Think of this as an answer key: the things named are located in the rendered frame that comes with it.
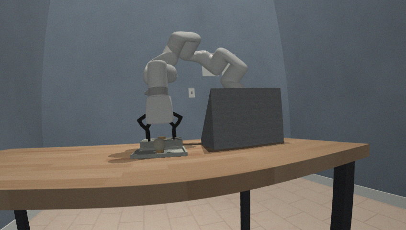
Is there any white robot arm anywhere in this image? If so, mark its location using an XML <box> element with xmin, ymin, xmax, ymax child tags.
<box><xmin>143</xmin><ymin>32</ymin><xmax>248</xmax><ymax>96</ymax></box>

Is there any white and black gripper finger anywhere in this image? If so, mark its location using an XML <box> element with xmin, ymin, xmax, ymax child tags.
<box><xmin>137</xmin><ymin>114</ymin><xmax>151</xmax><ymax>141</ymax></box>
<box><xmin>170</xmin><ymin>112</ymin><xmax>183</xmax><ymax>140</ymax></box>

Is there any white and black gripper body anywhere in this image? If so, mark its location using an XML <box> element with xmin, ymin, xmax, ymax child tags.
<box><xmin>146</xmin><ymin>94</ymin><xmax>173</xmax><ymax>125</ymax></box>

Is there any grey ball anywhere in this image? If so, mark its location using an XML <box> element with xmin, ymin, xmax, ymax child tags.
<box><xmin>153</xmin><ymin>138</ymin><xmax>166</xmax><ymax>150</ymax></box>

